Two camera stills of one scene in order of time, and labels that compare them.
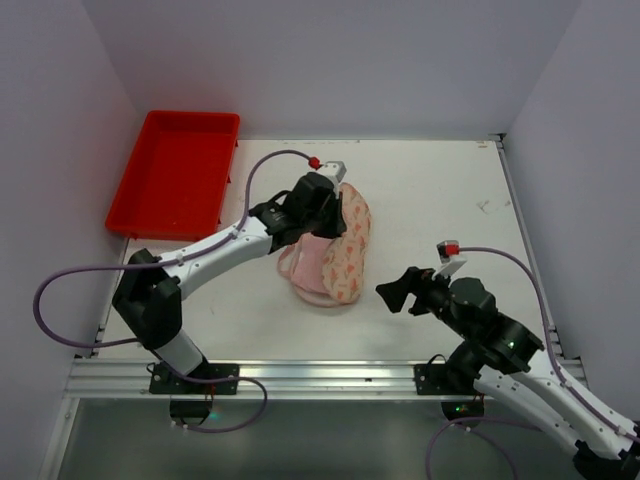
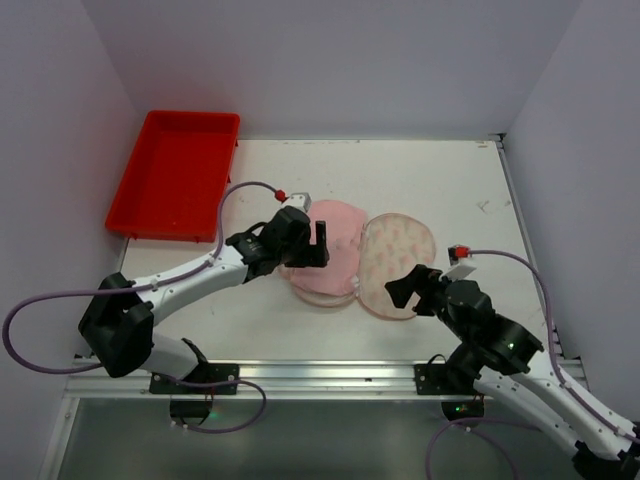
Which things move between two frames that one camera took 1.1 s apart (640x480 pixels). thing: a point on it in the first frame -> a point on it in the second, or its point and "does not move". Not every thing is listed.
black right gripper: x=420 y=291 does not move
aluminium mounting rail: x=302 y=379 does not move
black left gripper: x=331 y=215 -> x=305 y=248
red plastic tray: x=175 y=183 does not move
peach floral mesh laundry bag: x=344 y=259 -> x=387 y=244
